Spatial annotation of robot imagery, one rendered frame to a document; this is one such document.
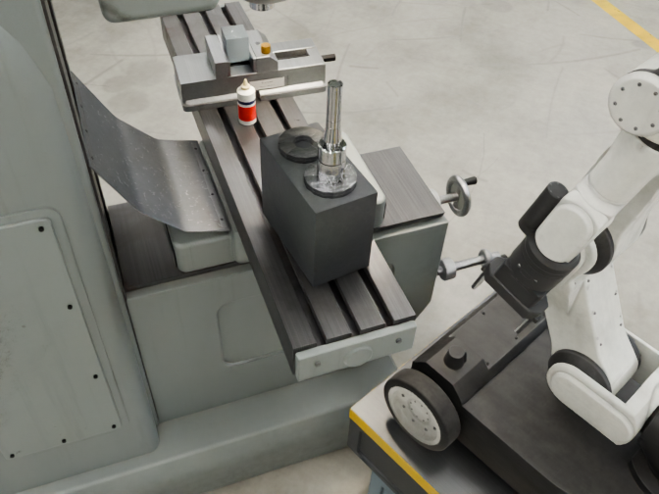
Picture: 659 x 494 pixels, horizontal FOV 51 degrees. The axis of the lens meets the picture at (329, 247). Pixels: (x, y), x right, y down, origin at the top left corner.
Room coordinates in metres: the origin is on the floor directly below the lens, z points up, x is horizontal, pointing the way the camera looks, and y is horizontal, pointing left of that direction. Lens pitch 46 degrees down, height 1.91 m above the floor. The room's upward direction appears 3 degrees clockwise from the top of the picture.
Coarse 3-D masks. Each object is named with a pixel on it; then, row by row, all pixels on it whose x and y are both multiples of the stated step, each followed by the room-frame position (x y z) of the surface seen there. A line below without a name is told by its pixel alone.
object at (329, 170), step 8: (320, 160) 0.87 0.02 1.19; (328, 160) 0.86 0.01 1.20; (336, 160) 0.87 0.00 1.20; (344, 160) 0.88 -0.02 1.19; (320, 168) 0.87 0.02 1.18; (328, 168) 0.86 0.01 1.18; (336, 168) 0.87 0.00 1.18; (344, 168) 0.88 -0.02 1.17; (320, 176) 0.87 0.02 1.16; (328, 176) 0.86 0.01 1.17; (336, 176) 0.87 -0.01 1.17
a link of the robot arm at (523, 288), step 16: (512, 256) 0.77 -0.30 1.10; (496, 272) 0.78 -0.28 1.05; (512, 272) 0.76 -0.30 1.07; (528, 272) 0.73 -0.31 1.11; (496, 288) 0.77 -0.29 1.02; (512, 288) 0.76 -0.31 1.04; (528, 288) 0.74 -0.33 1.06; (544, 288) 0.72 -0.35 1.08; (512, 304) 0.75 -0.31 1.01; (528, 304) 0.73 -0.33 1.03; (544, 304) 0.75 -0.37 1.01
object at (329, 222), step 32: (320, 128) 1.03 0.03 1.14; (288, 160) 0.94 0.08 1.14; (288, 192) 0.89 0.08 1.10; (320, 192) 0.85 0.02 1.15; (352, 192) 0.86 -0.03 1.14; (288, 224) 0.89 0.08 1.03; (320, 224) 0.81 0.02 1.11; (352, 224) 0.84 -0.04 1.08; (320, 256) 0.81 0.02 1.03; (352, 256) 0.85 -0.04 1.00
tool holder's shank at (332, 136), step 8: (336, 80) 0.90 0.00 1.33; (328, 88) 0.88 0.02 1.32; (336, 88) 0.88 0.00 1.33; (328, 96) 0.88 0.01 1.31; (336, 96) 0.88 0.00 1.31; (328, 104) 0.88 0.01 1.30; (336, 104) 0.88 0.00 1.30; (328, 112) 0.88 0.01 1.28; (336, 112) 0.88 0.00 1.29; (328, 120) 0.88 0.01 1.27; (336, 120) 0.88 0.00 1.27; (328, 128) 0.88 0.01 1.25; (336, 128) 0.88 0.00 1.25; (328, 136) 0.88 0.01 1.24; (336, 136) 0.88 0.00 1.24; (328, 144) 0.88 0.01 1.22; (336, 144) 0.88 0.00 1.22
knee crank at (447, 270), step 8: (480, 256) 1.30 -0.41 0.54; (488, 256) 1.28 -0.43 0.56; (496, 256) 1.30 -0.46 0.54; (504, 256) 1.32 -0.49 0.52; (440, 264) 1.26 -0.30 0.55; (448, 264) 1.24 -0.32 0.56; (456, 264) 1.26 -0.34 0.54; (464, 264) 1.26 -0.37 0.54; (472, 264) 1.27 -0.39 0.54; (480, 264) 1.28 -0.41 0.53; (440, 272) 1.23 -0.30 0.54; (448, 272) 1.23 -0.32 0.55; (456, 272) 1.23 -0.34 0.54
